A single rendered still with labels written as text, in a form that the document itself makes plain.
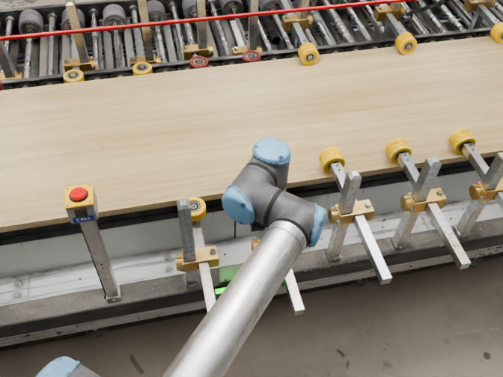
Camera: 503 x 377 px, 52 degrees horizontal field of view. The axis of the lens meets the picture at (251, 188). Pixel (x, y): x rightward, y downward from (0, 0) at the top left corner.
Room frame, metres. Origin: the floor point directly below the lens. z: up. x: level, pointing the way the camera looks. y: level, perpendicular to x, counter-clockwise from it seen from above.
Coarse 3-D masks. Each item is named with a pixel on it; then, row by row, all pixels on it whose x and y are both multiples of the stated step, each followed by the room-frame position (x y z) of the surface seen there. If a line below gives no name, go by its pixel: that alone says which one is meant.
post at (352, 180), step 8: (352, 176) 1.01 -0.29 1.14; (360, 176) 1.01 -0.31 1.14; (344, 184) 1.02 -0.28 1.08; (352, 184) 1.00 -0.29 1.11; (344, 192) 1.01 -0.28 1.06; (352, 192) 1.00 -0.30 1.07; (344, 200) 1.00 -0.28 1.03; (352, 200) 1.00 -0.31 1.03; (344, 208) 1.00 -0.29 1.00; (352, 208) 1.01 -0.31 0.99; (336, 224) 1.01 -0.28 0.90; (336, 232) 1.00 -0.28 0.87; (344, 232) 1.00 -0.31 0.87; (336, 240) 1.00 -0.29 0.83; (328, 248) 1.02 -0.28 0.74; (336, 248) 1.00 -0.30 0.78; (336, 256) 1.00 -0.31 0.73
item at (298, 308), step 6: (288, 276) 0.83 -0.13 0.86; (288, 282) 0.81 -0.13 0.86; (294, 282) 0.81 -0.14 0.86; (288, 288) 0.79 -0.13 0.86; (294, 288) 0.79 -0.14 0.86; (288, 294) 0.78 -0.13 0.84; (294, 294) 0.77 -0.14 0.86; (294, 300) 0.75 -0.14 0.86; (300, 300) 0.75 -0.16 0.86; (294, 306) 0.73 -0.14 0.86; (300, 306) 0.73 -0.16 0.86; (294, 312) 0.72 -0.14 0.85; (300, 312) 0.72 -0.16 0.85
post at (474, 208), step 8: (496, 160) 1.15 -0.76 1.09; (496, 168) 1.13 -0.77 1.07; (488, 176) 1.14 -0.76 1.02; (496, 176) 1.13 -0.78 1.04; (488, 184) 1.13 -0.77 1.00; (496, 184) 1.13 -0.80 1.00; (472, 200) 1.15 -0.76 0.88; (472, 208) 1.14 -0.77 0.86; (480, 208) 1.13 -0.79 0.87; (464, 216) 1.15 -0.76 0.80; (472, 216) 1.13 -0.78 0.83; (464, 224) 1.13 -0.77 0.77; (472, 224) 1.13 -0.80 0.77; (464, 232) 1.13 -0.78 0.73
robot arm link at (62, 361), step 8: (56, 360) 0.32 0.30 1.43; (64, 360) 0.32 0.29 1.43; (72, 360) 0.32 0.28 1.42; (48, 368) 0.30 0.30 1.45; (56, 368) 0.30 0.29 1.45; (64, 368) 0.30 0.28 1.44; (72, 368) 0.30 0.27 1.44; (80, 368) 0.31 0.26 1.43; (40, 376) 0.28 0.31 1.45; (48, 376) 0.28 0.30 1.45; (56, 376) 0.28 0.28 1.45; (64, 376) 0.28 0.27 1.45; (72, 376) 0.29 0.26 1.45; (80, 376) 0.29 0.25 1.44; (88, 376) 0.29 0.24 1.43; (96, 376) 0.30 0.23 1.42
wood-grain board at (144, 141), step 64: (256, 64) 1.84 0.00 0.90; (320, 64) 1.86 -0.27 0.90; (384, 64) 1.88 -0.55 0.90; (448, 64) 1.91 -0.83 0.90; (0, 128) 1.38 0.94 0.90; (64, 128) 1.40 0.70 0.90; (128, 128) 1.41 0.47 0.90; (192, 128) 1.43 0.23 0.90; (256, 128) 1.45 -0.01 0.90; (320, 128) 1.46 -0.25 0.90; (384, 128) 1.48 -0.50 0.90; (448, 128) 1.50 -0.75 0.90; (0, 192) 1.08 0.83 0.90; (64, 192) 1.09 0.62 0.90; (128, 192) 1.10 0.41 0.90; (192, 192) 1.12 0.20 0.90
